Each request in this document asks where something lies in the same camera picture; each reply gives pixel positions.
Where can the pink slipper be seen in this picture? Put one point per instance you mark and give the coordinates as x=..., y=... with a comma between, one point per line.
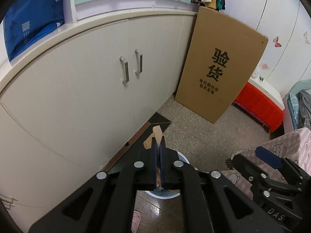
x=136, y=220

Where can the cream butterfly sticker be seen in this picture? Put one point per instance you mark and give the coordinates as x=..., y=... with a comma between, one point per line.
x=306, y=37

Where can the faded pink butterfly sticker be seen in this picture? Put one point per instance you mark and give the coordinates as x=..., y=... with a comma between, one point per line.
x=264, y=66

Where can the black polka dot cloth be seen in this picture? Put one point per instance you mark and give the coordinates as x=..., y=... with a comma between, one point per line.
x=228, y=163

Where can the blue paper bag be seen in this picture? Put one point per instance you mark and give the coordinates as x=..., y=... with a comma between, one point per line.
x=31, y=24

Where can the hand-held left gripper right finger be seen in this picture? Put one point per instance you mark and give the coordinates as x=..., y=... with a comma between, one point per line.
x=162, y=167

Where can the blue plastic bin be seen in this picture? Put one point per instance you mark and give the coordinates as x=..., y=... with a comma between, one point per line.
x=165, y=194

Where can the round table with pink checked cloth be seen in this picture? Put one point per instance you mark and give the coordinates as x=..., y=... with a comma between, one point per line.
x=298, y=140

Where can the tan paper strip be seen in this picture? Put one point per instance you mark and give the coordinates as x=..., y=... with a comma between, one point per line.
x=156, y=132

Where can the teal printed bed sheet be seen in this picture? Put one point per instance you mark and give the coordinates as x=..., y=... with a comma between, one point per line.
x=292, y=111

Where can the grey quilt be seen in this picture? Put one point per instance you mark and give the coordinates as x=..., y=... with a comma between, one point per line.
x=305, y=106

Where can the white wardrobe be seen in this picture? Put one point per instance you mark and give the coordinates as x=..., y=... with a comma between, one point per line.
x=255, y=9

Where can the red bench with white top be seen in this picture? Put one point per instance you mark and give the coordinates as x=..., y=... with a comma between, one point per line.
x=257, y=106

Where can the tall cardboard box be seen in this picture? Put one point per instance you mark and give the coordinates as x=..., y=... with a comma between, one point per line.
x=223, y=29

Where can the teal bunk bed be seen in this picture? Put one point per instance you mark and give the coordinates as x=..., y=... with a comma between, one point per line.
x=290, y=89

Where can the mustard hanging garment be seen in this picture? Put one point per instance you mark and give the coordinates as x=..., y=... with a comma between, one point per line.
x=213, y=3

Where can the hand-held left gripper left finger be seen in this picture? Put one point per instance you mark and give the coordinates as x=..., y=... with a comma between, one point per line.
x=154, y=167

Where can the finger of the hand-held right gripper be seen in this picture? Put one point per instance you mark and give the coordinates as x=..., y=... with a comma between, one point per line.
x=268, y=157
x=245, y=166

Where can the low white cabinet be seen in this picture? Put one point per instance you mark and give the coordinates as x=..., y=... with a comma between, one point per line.
x=73, y=89

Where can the white plastic bag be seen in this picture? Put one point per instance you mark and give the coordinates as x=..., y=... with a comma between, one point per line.
x=254, y=75

